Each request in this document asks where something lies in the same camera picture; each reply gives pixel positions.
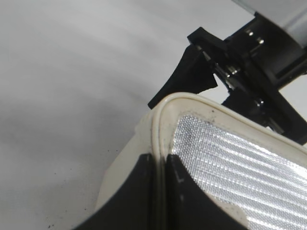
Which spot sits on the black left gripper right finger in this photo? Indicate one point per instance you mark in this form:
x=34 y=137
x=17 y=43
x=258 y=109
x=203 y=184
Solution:
x=188 y=207

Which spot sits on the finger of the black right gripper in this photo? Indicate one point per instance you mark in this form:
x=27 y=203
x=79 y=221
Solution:
x=193 y=74

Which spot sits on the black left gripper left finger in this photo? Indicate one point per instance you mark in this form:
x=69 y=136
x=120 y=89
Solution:
x=136 y=205

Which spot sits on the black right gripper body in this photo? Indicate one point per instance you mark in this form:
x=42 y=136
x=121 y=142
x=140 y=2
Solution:
x=254 y=63

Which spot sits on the cream fabric zipper bag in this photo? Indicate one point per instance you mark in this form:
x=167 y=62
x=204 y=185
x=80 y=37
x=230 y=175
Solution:
x=257 y=176

